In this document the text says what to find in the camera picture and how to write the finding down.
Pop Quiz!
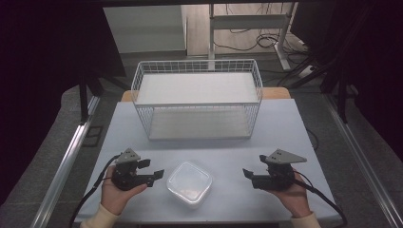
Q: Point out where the black square floor frame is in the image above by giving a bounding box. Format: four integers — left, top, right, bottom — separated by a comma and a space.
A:
82, 124, 105, 148

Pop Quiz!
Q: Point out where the tangle of black floor cables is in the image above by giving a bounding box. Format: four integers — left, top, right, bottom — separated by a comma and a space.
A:
212, 3, 310, 55

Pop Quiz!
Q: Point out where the person's right hand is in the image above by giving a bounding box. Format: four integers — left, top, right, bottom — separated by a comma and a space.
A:
267, 170, 312, 219

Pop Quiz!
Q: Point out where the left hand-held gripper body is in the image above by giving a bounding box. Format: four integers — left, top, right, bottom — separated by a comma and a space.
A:
110, 147, 150, 192

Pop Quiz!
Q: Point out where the clear plastic lidded container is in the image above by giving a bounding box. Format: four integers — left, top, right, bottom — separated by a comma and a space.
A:
165, 161, 213, 210

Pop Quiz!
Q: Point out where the white metal desk frame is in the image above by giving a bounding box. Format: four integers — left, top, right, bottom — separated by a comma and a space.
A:
207, 2, 298, 71

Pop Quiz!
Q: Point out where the white power strip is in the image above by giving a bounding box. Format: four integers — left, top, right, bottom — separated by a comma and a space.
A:
297, 65, 317, 79

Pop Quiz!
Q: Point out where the thin black cable loop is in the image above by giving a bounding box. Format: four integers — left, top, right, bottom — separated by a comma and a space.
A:
304, 127, 319, 152

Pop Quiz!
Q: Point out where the white cabinet panel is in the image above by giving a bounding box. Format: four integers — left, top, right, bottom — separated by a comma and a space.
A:
103, 4, 188, 55

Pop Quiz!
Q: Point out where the pale blue table cover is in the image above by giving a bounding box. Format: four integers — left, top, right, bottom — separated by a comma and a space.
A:
75, 98, 344, 223

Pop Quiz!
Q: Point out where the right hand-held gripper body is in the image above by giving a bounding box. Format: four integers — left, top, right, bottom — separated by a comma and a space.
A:
252, 148, 308, 191

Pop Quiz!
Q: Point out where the black curtain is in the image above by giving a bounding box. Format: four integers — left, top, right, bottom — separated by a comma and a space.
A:
289, 0, 403, 153
0, 0, 127, 207

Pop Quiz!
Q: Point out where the person's left hand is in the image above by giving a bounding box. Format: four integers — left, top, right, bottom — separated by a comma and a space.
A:
100, 164, 148, 217

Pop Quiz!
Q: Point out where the right hand-held gripper black cable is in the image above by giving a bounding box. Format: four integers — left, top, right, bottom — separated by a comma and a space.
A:
294, 170, 348, 228

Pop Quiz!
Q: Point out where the hand-held gripper black cable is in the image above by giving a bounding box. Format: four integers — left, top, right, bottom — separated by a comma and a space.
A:
294, 170, 348, 228
68, 154, 122, 228

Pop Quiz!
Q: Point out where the white wire shelf rack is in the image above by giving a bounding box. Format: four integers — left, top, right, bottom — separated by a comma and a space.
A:
130, 59, 264, 142

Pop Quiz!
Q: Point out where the aluminium floor rail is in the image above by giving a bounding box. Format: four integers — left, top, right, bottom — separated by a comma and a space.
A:
322, 94, 403, 228
29, 94, 101, 228

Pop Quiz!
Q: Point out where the black stand leg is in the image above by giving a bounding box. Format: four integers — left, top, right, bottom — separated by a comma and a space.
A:
336, 67, 349, 124
78, 74, 90, 125

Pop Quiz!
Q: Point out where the left hand-held gripper black cable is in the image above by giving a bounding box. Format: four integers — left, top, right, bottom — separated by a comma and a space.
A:
68, 154, 122, 228

